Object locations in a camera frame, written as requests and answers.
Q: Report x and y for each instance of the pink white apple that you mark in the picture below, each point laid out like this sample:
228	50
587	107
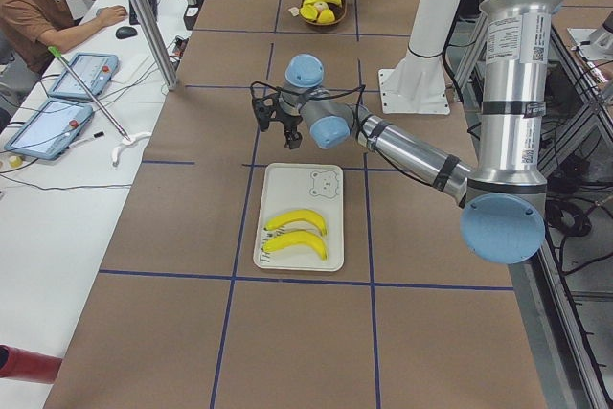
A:
321	6

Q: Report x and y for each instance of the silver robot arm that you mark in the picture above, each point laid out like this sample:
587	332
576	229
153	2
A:
503	197

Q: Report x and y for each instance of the woven brown basket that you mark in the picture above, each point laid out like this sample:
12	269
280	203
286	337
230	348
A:
339	12

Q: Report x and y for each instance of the person in brown shirt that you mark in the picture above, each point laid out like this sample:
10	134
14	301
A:
32	26

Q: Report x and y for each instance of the black computer mouse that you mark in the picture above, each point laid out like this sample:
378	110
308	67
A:
125	32

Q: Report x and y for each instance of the metal rod green tip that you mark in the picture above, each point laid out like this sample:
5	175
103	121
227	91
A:
57	54

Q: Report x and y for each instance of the red fire extinguisher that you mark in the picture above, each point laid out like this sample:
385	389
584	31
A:
23	365

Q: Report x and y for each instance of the blue teach pendant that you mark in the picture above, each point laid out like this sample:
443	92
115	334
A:
95	70
51	129

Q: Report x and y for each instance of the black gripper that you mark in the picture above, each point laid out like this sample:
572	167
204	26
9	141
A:
289	121

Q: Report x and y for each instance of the far blue teach pendant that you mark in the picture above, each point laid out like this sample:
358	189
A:
95	70

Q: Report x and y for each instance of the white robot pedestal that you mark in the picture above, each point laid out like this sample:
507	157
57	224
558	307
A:
417	84

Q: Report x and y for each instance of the aluminium frame post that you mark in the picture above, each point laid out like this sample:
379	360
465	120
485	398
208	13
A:
155	42

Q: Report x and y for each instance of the yellow starfruit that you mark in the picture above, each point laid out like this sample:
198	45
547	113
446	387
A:
309	12

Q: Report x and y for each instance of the white rectangular tray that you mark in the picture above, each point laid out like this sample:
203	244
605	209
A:
289	187

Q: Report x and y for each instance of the white curved plastic part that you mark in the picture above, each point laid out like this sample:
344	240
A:
128	142

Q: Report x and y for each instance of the near blue teach pendant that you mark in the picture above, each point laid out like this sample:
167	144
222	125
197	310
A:
51	129

